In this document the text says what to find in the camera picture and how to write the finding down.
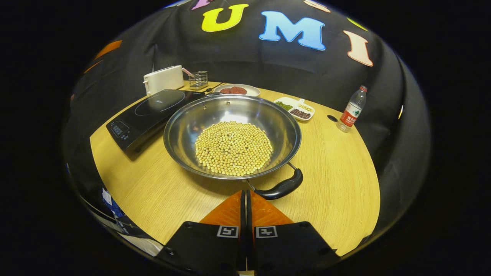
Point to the pile of dark red beans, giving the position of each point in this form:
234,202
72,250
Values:
300,114

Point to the white divided dish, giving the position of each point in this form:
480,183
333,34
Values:
295,100

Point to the blue and white object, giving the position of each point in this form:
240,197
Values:
112,205

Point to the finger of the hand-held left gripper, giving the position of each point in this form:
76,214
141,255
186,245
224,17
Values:
93,66
109,49

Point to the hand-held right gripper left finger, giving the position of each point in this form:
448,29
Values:
207,245

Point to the black backdrop cloth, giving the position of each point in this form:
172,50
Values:
249,61

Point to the pile of soybeans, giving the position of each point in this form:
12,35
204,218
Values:
234,149

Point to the white round plate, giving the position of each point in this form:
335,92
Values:
253,91

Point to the raw red meat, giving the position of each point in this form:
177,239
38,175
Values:
234,91

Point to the pile of green beans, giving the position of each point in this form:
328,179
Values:
284,105

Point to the clear water bottle red label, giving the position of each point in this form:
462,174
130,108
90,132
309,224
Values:
351,115

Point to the pink straw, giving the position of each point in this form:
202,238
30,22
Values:
187,72

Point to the black table grommet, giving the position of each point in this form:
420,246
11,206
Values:
332,118

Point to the white toaster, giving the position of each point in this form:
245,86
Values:
163,79

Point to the small pile of yellow beans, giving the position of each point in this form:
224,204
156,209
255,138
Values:
306,107

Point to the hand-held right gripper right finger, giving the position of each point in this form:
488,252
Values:
291,245

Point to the black induction cooktop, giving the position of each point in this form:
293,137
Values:
145,115

